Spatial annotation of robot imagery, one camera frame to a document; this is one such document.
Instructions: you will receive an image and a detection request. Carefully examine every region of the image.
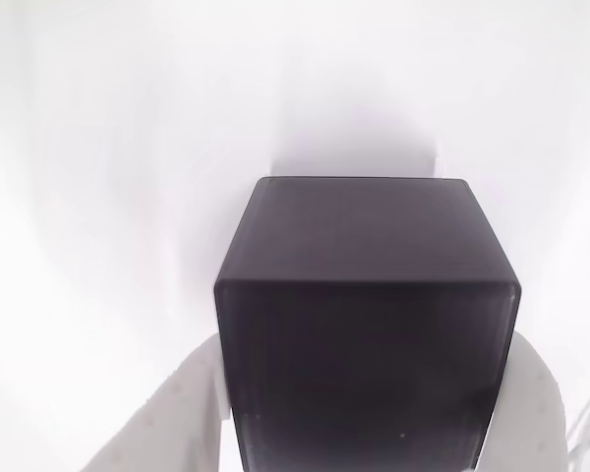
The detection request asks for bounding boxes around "black cube with ridged lines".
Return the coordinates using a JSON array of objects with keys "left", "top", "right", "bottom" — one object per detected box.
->
[{"left": 213, "top": 175, "right": 523, "bottom": 472}]

